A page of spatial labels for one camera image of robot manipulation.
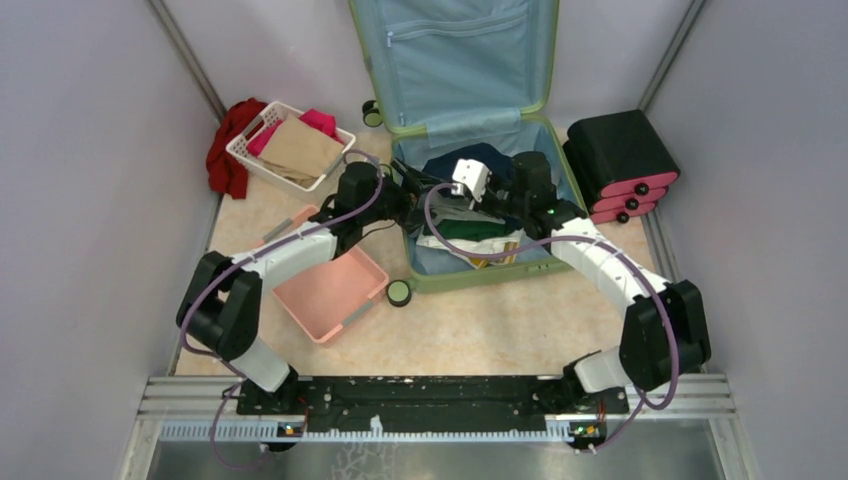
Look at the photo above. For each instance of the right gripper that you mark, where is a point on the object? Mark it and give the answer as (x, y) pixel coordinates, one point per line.
(494, 196)

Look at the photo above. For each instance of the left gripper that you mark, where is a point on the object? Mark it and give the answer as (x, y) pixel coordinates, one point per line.
(403, 201)

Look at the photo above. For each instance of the navy blue garment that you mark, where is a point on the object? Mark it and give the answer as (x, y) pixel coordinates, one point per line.
(441, 167)

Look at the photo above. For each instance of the green hard-shell suitcase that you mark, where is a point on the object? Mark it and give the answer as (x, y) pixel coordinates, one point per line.
(448, 74)

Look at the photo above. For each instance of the black and pink storage stack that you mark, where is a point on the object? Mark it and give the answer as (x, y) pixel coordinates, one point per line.
(621, 165)

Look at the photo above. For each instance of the pink plastic basket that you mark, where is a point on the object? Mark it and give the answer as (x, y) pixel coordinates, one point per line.
(322, 292)

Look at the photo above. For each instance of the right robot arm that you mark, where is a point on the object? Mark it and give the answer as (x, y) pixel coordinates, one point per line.
(664, 324)

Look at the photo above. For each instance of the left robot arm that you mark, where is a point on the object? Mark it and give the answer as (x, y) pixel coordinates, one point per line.
(221, 306)

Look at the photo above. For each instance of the green folded garment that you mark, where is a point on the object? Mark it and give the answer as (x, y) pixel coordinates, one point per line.
(476, 231)

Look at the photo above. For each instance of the white folded garment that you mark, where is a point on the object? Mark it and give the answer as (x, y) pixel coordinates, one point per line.
(474, 249)

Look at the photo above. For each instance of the magenta cloth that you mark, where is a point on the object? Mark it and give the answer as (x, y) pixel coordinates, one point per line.
(318, 122)

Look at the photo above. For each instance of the tan folded cloth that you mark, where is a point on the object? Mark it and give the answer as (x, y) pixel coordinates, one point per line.
(301, 164)

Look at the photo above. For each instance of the white plastic basket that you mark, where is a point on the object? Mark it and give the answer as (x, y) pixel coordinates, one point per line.
(273, 112)

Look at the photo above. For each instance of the red cloth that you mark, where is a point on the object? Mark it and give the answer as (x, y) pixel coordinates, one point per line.
(226, 175)

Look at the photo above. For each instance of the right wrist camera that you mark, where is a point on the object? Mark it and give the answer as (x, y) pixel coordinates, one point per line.
(469, 179)

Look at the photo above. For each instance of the left aluminium corner post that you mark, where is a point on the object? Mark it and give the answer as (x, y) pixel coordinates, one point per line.
(184, 51)

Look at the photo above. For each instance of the aluminium corner post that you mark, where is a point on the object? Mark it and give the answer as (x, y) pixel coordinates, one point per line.
(184, 51)
(678, 40)

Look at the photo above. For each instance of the right aluminium corner post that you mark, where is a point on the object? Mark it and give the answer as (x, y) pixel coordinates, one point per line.
(678, 40)

